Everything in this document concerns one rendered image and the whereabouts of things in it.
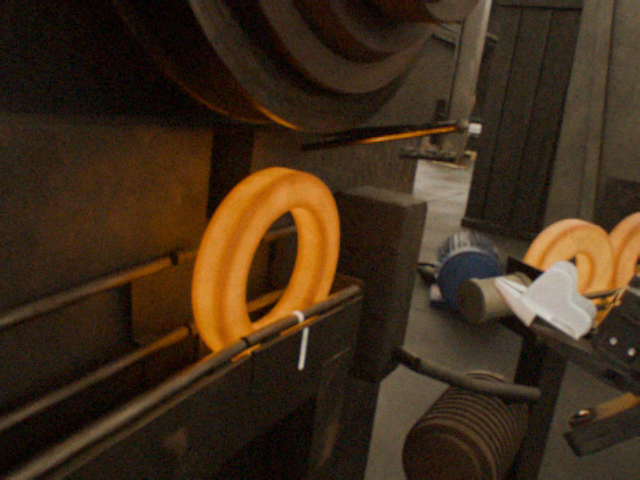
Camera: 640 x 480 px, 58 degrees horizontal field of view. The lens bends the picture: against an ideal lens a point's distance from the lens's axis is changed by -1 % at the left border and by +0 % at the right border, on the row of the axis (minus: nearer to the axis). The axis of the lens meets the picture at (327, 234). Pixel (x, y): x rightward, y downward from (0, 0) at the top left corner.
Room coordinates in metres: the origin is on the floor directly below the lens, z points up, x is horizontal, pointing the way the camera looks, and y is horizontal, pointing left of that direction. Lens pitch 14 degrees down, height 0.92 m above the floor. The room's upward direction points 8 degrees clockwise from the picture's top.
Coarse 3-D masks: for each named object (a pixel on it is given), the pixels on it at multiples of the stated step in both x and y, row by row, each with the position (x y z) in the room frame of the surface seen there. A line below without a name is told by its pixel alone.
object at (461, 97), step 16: (480, 0) 9.21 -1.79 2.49; (480, 16) 9.19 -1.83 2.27; (464, 32) 9.29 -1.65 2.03; (480, 32) 9.06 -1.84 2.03; (464, 48) 9.27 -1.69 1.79; (480, 48) 9.18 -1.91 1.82; (464, 64) 9.24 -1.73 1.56; (464, 80) 9.22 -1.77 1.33; (448, 96) 9.19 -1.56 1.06; (464, 96) 9.20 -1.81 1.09; (448, 112) 9.28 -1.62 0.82; (464, 112) 9.11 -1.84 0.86; (448, 144) 9.26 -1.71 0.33; (464, 144) 9.24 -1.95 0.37
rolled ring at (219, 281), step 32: (256, 192) 0.47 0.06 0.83; (288, 192) 0.49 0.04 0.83; (320, 192) 0.54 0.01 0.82; (224, 224) 0.45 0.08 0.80; (256, 224) 0.46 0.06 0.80; (320, 224) 0.54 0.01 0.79; (224, 256) 0.43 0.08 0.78; (320, 256) 0.56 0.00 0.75; (192, 288) 0.44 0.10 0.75; (224, 288) 0.43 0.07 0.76; (288, 288) 0.56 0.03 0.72; (320, 288) 0.56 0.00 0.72; (224, 320) 0.43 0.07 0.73
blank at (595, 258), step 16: (560, 224) 0.81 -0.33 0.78; (576, 224) 0.80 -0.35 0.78; (544, 240) 0.79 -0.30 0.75; (560, 240) 0.78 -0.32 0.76; (576, 240) 0.80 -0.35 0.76; (592, 240) 0.81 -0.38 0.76; (608, 240) 0.83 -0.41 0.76; (528, 256) 0.79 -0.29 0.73; (544, 256) 0.78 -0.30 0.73; (560, 256) 0.79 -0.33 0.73; (576, 256) 0.84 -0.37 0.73; (592, 256) 0.81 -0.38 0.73; (608, 256) 0.83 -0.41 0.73; (592, 272) 0.82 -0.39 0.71; (608, 272) 0.83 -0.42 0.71; (592, 288) 0.82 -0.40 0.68
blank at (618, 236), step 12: (636, 216) 0.88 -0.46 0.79; (624, 228) 0.86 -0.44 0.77; (636, 228) 0.85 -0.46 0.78; (612, 240) 0.86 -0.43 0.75; (624, 240) 0.85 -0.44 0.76; (636, 240) 0.85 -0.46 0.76; (624, 252) 0.84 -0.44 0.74; (636, 252) 0.85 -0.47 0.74; (624, 264) 0.85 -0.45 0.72; (612, 276) 0.84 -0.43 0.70; (624, 276) 0.85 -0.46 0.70
